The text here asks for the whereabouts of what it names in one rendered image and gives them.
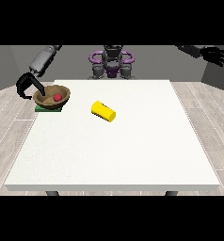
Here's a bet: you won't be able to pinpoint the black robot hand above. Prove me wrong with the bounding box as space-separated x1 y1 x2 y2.
200 46 224 68
15 72 47 101

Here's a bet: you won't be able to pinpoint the brown wooden bowl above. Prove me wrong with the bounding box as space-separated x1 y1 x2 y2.
32 85 72 110

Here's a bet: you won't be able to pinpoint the green square pad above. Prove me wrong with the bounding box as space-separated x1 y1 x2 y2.
34 104 63 113

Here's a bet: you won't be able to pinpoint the yellow cup with melon print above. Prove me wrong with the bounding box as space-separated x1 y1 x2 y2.
90 100 117 123

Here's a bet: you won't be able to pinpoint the grey robot trunk purple rings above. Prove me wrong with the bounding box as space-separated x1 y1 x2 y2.
88 44 136 81

